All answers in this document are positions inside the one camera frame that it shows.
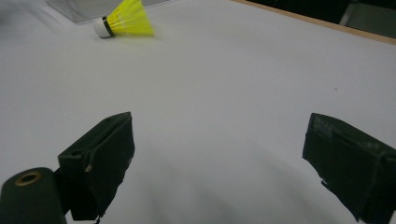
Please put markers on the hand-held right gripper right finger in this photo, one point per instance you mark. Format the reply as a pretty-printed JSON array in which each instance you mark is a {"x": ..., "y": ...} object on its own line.
[{"x": 351, "y": 165}]

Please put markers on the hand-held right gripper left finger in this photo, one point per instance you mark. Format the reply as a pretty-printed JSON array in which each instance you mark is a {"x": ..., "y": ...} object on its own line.
[{"x": 102, "y": 155}]

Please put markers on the yellow badminton shuttlecock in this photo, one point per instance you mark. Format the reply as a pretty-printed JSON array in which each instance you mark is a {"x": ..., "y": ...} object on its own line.
[{"x": 124, "y": 20}]

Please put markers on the clear plastic box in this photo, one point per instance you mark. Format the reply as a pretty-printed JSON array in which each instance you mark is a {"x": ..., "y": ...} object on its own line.
[{"x": 90, "y": 7}]

